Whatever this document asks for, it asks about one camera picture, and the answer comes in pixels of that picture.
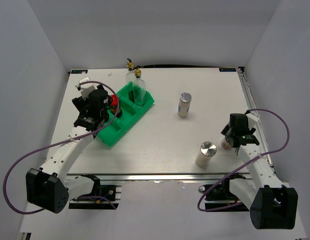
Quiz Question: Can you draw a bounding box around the green three-compartment plastic bin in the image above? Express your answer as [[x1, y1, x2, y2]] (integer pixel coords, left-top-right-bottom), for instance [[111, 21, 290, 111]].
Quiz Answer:
[[97, 85, 155, 148]]

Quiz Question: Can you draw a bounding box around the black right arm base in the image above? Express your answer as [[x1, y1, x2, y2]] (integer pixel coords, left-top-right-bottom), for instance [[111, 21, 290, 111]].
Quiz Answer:
[[204, 173, 249, 212]]

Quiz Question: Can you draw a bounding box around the clear glass bottle gold spout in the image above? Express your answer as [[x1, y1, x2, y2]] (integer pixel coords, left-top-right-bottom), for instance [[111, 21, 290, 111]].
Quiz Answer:
[[132, 65, 146, 107]]

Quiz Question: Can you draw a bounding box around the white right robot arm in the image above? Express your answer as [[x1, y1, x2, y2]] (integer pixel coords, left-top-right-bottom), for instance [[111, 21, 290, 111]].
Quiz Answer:
[[220, 112, 298, 230]]

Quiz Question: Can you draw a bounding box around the white shaker blue label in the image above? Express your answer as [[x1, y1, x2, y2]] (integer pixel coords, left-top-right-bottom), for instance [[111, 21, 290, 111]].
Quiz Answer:
[[177, 92, 192, 118]]

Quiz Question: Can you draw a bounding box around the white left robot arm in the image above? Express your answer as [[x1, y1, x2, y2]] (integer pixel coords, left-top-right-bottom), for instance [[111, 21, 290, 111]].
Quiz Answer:
[[25, 83, 111, 214]]

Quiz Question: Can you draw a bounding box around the aluminium table frame rail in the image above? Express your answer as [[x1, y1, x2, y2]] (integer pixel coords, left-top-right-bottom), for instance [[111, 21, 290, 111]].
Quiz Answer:
[[236, 66, 278, 180]]

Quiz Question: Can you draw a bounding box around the white lid spice jar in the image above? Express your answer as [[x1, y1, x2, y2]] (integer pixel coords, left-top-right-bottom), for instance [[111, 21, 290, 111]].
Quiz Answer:
[[220, 136, 232, 150]]

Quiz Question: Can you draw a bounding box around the blue logo sticker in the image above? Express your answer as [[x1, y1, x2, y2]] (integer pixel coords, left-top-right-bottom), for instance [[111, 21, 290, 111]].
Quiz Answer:
[[219, 67, 237, 73], [70, 69, 88, 75]]

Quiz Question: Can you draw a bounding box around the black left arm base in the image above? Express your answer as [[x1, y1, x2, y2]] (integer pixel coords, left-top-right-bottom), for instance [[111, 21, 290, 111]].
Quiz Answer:
[[65, 174, 122, 210]]

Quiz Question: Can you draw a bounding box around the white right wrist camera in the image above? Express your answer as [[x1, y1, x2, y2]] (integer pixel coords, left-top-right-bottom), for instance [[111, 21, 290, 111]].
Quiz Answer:
[[245, 110, 260, 130]]

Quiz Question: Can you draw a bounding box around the left blue logo sticker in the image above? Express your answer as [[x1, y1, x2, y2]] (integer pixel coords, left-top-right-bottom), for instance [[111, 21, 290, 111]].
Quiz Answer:
[[70, 69, 88, 75]]

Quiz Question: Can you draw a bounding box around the white shaker silver lid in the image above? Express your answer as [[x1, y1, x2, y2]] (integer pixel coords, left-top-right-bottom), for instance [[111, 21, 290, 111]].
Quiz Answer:
[[195, 141, 217, 168]]

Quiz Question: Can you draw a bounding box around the right blue logo sticker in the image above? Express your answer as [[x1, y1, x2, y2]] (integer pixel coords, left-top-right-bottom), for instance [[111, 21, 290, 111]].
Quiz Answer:
[[219, 67, 237, 73]]

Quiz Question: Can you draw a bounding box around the glass bottle with dark sauce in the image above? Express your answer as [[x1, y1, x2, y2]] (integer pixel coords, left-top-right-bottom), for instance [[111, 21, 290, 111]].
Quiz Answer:
[[124, 58, 136, 103]]

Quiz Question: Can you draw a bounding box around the red cap sauce bottle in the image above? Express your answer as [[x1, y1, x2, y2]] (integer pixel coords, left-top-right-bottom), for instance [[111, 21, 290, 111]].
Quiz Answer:
[[109, 94, 123, 118]]

